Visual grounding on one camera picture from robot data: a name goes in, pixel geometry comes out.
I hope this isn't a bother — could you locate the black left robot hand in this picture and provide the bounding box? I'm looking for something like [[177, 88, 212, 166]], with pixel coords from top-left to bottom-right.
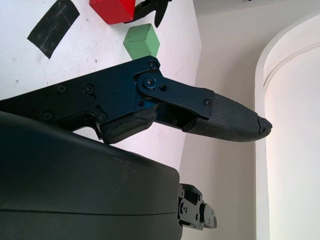
[[123, 0, 173, 28]]

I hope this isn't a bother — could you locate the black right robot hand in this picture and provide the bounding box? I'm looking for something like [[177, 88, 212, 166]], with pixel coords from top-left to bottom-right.
[[0, 56, 273, 240]]

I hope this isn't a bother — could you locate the green wooden block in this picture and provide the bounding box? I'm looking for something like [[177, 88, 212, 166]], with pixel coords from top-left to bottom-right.
[[122, 23, 161, 60]]

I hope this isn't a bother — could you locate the red wooden block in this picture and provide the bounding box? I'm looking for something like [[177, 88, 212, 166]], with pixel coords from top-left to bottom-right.
[[89, 0, 137, 25]]

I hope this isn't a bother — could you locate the black tape strip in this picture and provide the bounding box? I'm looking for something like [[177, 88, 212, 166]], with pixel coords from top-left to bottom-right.
[[26, 0, 81, 60]]

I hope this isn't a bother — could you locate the white round column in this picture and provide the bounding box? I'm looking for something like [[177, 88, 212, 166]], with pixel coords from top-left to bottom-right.
[[254, 12, 320, 240]]

